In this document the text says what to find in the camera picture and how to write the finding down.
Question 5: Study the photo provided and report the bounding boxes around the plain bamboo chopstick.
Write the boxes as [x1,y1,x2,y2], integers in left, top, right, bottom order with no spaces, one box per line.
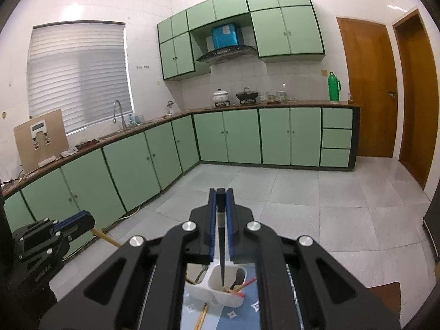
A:
[91,228,122,248]
[194,303,208,330]

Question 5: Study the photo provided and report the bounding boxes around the red patterned bamboo chopstick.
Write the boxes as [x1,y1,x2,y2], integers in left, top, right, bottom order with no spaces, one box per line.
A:
[223,287,245,298]
[234,277,257,290]

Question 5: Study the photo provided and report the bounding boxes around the black plastic spoon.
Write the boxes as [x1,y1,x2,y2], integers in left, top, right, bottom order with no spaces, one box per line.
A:
[230,273,244,290]

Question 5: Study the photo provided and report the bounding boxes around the green lower kitchen cabinets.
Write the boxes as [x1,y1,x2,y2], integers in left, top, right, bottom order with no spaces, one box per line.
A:
[4,104,360,229]

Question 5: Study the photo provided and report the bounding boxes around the blue tree print table mat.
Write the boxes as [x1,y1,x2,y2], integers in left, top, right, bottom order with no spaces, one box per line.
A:
[180,264,261,329]

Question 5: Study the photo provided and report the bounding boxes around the white double utensil holder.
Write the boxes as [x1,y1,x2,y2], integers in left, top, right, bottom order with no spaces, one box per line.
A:
[185,260,248,308]

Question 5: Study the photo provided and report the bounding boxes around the cardboard board with devices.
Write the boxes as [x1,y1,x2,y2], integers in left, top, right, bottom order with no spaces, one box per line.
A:
[13,109,69,174]

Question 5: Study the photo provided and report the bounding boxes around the brown wooden stool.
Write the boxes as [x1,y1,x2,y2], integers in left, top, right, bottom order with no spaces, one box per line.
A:
[368,282,401,316]

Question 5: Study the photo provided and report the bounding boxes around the chrome sink faucet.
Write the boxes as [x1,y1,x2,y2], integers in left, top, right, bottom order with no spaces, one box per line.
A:
[112,99,127,130]

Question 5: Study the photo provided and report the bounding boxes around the white window blinds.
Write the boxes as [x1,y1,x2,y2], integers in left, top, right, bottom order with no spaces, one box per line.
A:
[27,21,134,133]

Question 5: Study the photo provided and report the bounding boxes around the black glass cabinet appliance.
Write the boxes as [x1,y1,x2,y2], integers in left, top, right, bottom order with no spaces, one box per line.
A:
[423,200,440,263]

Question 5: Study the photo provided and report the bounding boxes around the black wok on stove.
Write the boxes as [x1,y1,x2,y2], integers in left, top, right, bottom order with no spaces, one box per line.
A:
[236,87,259,105]

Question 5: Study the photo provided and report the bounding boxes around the green thermos jug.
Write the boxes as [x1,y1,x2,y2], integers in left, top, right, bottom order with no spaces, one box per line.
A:
[328,72,341,101]

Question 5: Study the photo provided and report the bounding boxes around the black range hood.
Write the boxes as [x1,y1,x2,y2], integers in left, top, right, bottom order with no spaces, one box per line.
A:
[197,45,258,66]

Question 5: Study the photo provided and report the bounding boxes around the blue box above hood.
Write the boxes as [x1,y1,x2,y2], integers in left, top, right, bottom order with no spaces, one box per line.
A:
[212,23,239,49]

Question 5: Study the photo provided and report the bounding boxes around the brown wooden door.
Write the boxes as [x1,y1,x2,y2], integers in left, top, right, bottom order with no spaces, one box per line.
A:
[393,10,439,188]
[337,17,397,158]

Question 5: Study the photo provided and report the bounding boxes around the green upper wall cabinets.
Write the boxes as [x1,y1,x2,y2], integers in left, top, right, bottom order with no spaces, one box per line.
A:
[157,0,325,81]

